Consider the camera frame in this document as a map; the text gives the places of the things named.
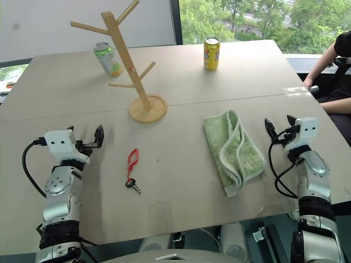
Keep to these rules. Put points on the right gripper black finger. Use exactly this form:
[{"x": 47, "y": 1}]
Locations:
[
  {"x": 271, "y": 131},
  {"x": 291, "y": 120}
]

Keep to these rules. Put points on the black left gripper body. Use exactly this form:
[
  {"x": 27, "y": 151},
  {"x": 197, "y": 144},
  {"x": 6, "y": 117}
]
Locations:
[{"x": 85, "y": 145}]

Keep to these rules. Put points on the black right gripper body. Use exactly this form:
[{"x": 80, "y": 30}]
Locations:
[{"x": 286, "y": 138}]

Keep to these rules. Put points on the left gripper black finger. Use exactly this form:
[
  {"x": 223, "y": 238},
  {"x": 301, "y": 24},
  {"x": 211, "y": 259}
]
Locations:
[
  {"x": 71, "y": 128},
  {"x": 98, "y": 137}
]

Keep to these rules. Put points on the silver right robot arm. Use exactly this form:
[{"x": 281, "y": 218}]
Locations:
[{"x": 315, "y": 175}]

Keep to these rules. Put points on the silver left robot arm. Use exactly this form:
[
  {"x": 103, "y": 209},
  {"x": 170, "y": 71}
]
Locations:
[{"x": 59, "y": 189}]

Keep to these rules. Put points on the person's left forearm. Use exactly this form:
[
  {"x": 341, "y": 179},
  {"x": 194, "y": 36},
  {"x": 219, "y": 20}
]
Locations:
[{"x": 336, "y": 105}]

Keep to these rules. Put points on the person's right forearm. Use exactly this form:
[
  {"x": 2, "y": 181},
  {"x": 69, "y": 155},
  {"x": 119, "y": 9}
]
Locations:
[{"x": 322, "y": 64}]

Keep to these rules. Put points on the person's right hand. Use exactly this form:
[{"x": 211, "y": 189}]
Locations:
[{"x": 308, "y": 81}]

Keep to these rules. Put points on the clear tape patch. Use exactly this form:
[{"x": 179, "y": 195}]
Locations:
[{"x": 296, "y": 90}]

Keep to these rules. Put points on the black office chair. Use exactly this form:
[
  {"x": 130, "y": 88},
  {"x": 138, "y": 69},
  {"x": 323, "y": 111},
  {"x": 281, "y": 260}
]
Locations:
[{"x": 314, "y": 89}]

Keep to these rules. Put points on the folded green towel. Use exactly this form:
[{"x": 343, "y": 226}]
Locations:
[{"x": 233, "y": 142}]

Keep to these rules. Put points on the green drink can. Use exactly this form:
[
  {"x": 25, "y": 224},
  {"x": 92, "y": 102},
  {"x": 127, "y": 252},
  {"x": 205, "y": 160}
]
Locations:
[{"x": 108, "y": 59}]

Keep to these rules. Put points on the wooden branch hanger stand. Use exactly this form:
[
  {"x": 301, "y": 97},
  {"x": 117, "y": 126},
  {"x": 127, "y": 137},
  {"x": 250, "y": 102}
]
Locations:
[{"x": 124, "y": 54}]

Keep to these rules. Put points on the person in black clothes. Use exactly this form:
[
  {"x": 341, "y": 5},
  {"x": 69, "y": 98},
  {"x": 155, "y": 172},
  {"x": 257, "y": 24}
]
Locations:
[{"x": 344, "y": 43}]

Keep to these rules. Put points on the yellow drink can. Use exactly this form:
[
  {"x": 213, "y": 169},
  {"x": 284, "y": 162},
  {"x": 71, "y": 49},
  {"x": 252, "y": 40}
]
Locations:
[{"x": 211, "y": 54}]

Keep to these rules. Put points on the white rounded shape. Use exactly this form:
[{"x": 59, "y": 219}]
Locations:
[
  {"x": 155, "y": 243},
  {"x": 234, "y": 241}
]

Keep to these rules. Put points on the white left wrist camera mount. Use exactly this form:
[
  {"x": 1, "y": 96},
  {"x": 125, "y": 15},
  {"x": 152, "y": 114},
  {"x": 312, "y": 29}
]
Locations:
[{"x": 59, "y": 142}]

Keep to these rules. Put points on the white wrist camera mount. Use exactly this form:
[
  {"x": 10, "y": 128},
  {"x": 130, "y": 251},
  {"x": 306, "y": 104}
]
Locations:
[
  {"x": 308, "y": 131},
  {"x": 59, "y": 142}
]

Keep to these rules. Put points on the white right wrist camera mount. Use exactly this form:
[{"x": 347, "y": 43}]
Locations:
[{"x": 308, "y": 131}]

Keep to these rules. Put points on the black metal table frame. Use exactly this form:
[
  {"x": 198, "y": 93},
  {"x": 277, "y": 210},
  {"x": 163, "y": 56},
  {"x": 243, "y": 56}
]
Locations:
[{"x": 271, "y": 241}]

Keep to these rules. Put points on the dark window frame post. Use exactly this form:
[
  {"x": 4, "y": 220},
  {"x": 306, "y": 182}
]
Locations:
[{"x": 176, "y": 22}]

